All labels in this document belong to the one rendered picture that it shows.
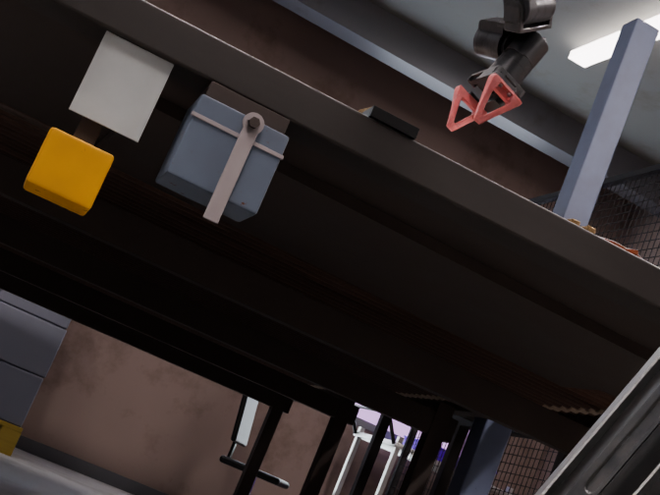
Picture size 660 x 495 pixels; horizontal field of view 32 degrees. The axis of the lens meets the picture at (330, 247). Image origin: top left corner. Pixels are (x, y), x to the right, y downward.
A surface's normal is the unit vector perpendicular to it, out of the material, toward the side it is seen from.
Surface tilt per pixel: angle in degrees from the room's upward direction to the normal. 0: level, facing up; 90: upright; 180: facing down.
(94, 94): 90
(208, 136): 90
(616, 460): 90
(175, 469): 90
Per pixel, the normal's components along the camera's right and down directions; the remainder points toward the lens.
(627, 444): -0.69, -0.42
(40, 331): 0.37, -0.06
